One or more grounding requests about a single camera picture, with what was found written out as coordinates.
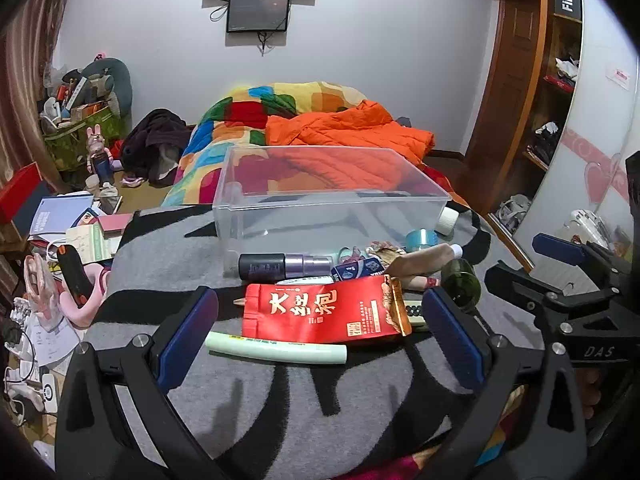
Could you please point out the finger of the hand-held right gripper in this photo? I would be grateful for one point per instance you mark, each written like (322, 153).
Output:
(557, 249)
(515, 285)

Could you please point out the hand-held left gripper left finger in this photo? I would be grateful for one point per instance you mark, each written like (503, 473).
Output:
(187, 340)

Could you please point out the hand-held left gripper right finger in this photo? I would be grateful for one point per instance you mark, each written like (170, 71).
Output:
(452, 335)

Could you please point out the small pale case black dots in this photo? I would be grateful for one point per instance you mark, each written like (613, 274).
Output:
(415, 315)

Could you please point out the dark green glass bottle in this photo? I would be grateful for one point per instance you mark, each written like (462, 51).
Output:
(462, 285)

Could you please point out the beige tube red band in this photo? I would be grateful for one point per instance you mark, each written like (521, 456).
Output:
(422, 282)

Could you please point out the beige cream tube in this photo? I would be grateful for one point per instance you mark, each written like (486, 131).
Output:
(425, 260)

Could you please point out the pale green tube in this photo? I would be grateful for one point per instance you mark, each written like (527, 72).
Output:
(275, 349)

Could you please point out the white tape roll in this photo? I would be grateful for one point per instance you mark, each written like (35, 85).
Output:
(446, 220)

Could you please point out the teal tape roll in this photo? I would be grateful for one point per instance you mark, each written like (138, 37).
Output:
(422, 240)

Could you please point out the dark purple spray bottle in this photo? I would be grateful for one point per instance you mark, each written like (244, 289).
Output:
(265, 266)

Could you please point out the small blue box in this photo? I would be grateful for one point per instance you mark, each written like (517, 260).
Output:
(352, 271)

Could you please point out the red foil packet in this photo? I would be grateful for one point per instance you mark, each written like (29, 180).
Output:
(310, 315)

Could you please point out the white marker pen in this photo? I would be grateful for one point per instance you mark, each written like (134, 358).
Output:
(305, 281)

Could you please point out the clear plastic storage box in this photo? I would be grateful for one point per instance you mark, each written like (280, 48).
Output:
(325, 220)

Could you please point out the person's right hand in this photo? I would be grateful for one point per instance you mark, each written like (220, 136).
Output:
(589, 392)

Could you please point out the white sewing machine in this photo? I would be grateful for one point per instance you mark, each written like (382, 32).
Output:
(587, 227)

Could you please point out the white shoes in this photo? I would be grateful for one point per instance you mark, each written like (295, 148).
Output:
(515, 210)

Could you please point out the pink headphones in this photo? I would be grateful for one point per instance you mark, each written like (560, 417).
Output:
(92, 305)

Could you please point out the crumpled wrapper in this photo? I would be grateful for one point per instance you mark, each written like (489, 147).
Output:
(385, 251)

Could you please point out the white wardrobe sliding door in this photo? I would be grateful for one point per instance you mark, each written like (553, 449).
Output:
(595, 125)

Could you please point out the black handheld tool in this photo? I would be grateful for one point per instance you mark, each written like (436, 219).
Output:
(72, 272)

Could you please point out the white paper sheets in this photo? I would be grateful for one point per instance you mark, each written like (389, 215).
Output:
(50, 340)

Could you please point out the pink book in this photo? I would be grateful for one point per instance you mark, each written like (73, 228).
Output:
(116, 222)

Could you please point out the pink hand figurine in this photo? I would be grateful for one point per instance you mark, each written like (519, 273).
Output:
(40, 290)

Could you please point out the wooden door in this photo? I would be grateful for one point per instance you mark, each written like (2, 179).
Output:
(510, 85)

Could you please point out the blue grey book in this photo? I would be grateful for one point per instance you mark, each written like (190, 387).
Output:
(57, 212)

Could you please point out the dark clothes pile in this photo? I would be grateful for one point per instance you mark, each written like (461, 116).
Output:
(150, 145)

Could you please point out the wooden shelf unit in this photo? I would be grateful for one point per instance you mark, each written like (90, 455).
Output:
(562, 45)

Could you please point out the pink bunny figurine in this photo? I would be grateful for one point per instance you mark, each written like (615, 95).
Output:
(97, 152)

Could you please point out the colourful patchwork blanket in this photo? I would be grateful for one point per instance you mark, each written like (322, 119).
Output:
(220, 130)

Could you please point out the red box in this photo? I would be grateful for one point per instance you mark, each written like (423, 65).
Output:
(20, 192)

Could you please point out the green bag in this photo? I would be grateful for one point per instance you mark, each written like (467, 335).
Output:
(75, 142)

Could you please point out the orange puffer jacket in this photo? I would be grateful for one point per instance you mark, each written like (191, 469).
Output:
(345, 130)

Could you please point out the black box white print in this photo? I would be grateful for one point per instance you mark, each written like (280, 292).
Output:
(567, 0)

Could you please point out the brown curtain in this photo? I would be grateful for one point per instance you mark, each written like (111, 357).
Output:
(25, 60)

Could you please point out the small black monitor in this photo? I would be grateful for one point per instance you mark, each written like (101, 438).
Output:
(257, 12)

